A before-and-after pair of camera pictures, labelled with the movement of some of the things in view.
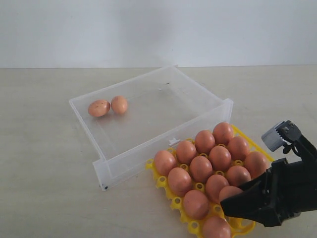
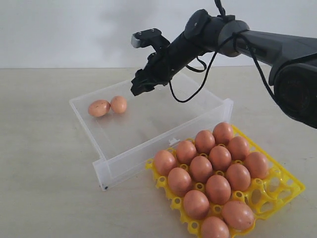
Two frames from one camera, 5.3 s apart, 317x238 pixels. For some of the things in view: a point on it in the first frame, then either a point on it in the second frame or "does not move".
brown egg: (216, 227) does not move
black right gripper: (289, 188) to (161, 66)
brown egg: (201, 168) does not move
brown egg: (186, 151) does not move
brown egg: (228, 191) to (238, 214)
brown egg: (119, 104) does not move
